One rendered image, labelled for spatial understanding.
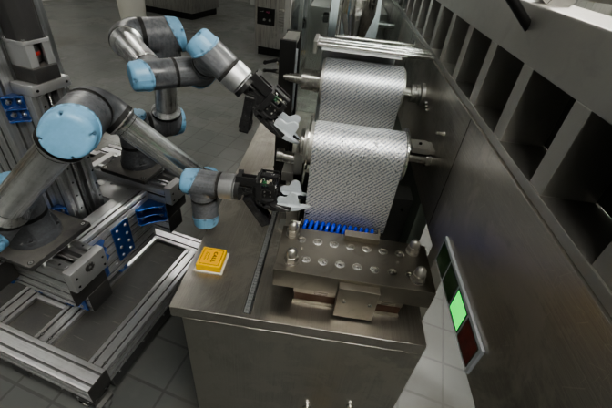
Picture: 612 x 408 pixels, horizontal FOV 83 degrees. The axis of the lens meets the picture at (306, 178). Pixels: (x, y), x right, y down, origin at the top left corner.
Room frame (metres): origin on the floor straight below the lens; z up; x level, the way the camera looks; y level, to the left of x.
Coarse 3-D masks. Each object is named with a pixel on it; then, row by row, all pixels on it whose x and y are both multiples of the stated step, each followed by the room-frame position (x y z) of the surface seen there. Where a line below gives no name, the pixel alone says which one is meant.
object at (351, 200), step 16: (320, 176) 0.76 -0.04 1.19; (336, 176) 0.76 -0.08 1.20; (352, 176) 0.76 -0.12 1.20; (320, 192) 0.76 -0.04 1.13; (336, 192) 0.76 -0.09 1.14; (352, 192) 0.76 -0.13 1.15; (368, 192) 0.76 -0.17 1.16; (384, 192) 0.75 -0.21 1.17; (320, 208) 0.76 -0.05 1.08; (336, 208) 0.76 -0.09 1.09; (352, 208) 0.76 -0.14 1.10; (368, 208) 0.76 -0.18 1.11; (384, 208) 0.75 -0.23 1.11; (336, 224) 0.76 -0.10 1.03; (352, 224) 0.76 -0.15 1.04; (368, 224) 0.76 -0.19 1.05; (384, 224) 0.75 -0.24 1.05
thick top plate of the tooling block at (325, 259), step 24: (288, 240) 0.67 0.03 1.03; (312, 240) 0.68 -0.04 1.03; (336, 240) 0.69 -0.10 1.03; (384, 240) 0.71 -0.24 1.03; (312, 264) 0.60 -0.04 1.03; (336, 264) 0.61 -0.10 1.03; (360, 264) 0.62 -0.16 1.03; (384, 264) 0.63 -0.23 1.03; (408, 264) 0.63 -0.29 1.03; (312, 288) 0.56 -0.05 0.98; (336, 288) 0.56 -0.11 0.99; (384, 288) 0.56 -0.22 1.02; (408, 288) 0.56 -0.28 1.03; (432, 288) 0.57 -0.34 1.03
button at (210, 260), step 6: (204, 252) 0.69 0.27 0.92; (210, 252) 0.69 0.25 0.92; (216, 252) 0.69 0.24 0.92; (222, 252) 0.70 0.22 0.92; (204, 258) 0.67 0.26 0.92; (210, 258) 0.67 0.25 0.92; (216, 258) 0.67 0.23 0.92; (222, 258) 0.68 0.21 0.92; (198, 264) 0.64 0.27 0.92; (204, 264) 0.65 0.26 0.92; (210, 264) 0.65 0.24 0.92; (216, 264) 0.65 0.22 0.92; (222, 264) 0.67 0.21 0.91; (210, 270) 0.64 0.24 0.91; (216, 270) 0.64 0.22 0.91
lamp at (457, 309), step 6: (456, 294) 0.42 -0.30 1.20; (456, 300) 0.41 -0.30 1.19; (450, 306) 0.42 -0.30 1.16; (456, 306) 0.40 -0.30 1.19; (462, 306) 0.39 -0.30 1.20; (456, 312) 0.39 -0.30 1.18; (462, 312) 0.38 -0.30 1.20; (456, 318) 0.38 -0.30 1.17; (462, 318) 0.37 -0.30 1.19; (456, 324) 0.38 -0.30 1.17; (456, 330) 0.37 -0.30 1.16
